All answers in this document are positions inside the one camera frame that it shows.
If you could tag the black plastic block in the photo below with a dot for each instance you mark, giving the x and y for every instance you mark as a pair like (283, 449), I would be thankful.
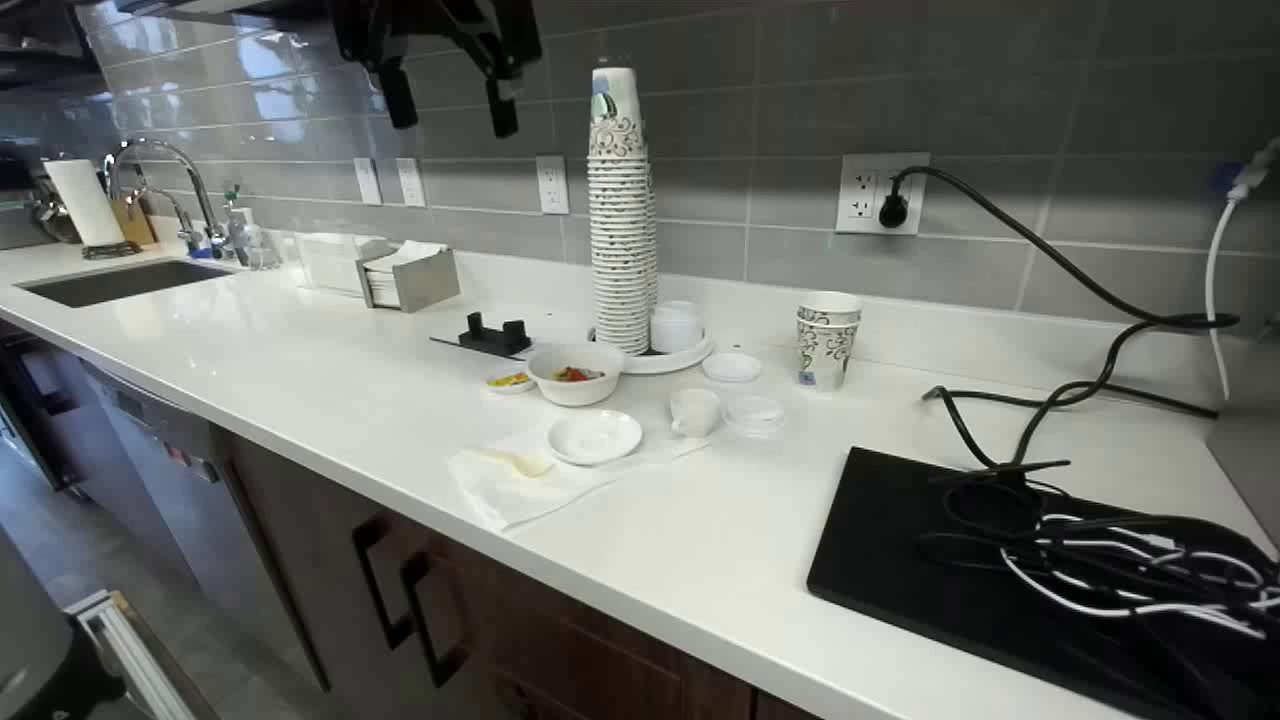
(492, 337)

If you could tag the white paper napkin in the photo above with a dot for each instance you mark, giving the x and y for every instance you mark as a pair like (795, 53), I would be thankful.
(514, 497)

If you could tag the small white lid dish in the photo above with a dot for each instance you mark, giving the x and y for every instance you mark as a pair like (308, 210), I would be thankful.
(733, 366)

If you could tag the white bowl with food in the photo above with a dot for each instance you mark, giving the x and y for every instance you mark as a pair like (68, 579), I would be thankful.
(575, 372)

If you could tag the brown bottle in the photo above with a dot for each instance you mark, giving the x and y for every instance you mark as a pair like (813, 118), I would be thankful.
(135, 221)

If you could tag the soap dispenser bottle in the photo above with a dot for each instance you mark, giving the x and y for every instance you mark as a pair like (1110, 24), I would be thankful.
(242, 228)

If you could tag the white wall outlet with plug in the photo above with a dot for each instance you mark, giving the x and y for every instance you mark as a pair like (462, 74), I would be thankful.
(860, 180)

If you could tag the single patterned paper cup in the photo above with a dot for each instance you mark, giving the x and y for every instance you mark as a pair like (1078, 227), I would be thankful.
(830, 344)

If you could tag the white board by sink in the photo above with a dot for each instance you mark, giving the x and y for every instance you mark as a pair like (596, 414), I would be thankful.
(81, 203)

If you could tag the white plate under cup stacks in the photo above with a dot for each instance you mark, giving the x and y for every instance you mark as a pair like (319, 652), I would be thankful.
(673, 360)

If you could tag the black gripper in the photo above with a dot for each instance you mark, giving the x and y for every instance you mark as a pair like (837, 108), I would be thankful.
(441, 16)

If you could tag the small dish with yellow food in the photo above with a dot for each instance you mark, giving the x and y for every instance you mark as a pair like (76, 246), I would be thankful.
(510, 382)

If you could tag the white cups beside stack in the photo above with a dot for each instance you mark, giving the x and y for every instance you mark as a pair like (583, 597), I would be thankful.
(676, 325)

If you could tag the chrome faucet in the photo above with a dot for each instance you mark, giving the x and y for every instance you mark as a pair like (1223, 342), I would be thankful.
(196, 185)

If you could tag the small white tea cup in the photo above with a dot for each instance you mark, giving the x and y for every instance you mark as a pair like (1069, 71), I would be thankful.
(694, 409)

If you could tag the steel napkin holder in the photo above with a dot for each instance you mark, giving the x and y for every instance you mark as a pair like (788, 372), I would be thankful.
(414, 279)

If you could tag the tall patterned paper cup stack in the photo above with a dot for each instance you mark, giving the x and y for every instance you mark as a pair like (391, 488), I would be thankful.
(622, 227)

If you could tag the small clear dish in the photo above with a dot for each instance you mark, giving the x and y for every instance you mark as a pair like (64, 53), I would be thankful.
(757, 419)

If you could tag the black kitchen sink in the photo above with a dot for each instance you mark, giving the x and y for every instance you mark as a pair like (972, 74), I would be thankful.
(120, 283)

